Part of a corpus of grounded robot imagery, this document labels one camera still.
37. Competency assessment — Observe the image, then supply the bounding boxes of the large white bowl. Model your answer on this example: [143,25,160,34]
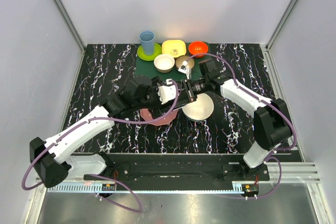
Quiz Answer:
[182,93,214,122]

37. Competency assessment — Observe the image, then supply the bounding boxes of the right aluminium frame post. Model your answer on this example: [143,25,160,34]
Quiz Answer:
[265,0,299,52]

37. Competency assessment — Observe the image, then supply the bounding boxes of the dark green mat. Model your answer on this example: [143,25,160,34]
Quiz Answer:
[134,56,210,81]

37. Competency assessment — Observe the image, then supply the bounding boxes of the left aluminium frame post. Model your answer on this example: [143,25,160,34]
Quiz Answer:
[52,0,86,52]

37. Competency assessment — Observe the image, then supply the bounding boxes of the aluminium frame post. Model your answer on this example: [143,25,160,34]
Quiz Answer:
[52,0,86,52]
[265,0,299,52]

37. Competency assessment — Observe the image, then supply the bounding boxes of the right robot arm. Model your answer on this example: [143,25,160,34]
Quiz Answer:
[181,59,296,180]

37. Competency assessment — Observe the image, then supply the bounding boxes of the blue plastic cup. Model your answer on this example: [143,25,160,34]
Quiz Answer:
[139,31,155,55]

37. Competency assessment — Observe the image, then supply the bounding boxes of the yellow square dish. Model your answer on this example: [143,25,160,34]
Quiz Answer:
[161,39,186,58]

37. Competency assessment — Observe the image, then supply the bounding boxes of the orange red bowl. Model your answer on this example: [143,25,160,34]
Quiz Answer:
[188,41,208,58]

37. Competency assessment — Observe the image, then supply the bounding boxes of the cream small bowl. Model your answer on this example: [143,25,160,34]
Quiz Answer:
[154,54,175,73]

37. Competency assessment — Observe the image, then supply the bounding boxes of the lime green saucer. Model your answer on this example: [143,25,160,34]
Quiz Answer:
[137,43,162,61]

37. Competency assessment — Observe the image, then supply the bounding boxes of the pink dotted plate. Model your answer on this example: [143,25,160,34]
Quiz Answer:
[140,109,178,126]

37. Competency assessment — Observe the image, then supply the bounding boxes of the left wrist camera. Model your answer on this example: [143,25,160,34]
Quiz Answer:
[157,79,179,105]

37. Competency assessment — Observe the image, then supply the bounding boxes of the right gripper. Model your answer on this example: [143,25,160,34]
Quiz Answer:
[173,77,209,108]

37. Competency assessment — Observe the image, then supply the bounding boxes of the brown small bowl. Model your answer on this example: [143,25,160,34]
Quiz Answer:
[175,56,195,73]

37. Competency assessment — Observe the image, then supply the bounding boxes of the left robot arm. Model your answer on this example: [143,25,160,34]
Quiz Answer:
[22,76,179,190]

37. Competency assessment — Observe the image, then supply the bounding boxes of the aluminium front rail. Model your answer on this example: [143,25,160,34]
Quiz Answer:
[47,162,320,195]

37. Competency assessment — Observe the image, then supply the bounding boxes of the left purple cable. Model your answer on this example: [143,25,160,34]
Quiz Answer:
[21,78,181,213]

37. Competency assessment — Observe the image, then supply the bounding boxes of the phone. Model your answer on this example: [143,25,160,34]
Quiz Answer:
[153,103,181,120]

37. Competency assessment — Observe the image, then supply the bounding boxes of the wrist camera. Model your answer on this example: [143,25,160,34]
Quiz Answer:
[178,61,192,80]
[157,79,179,105]

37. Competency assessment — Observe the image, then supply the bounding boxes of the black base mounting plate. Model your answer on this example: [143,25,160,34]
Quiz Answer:
[100,153,270,182]

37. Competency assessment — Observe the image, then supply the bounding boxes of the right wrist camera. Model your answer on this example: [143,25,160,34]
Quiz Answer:
[178,61,192,80]

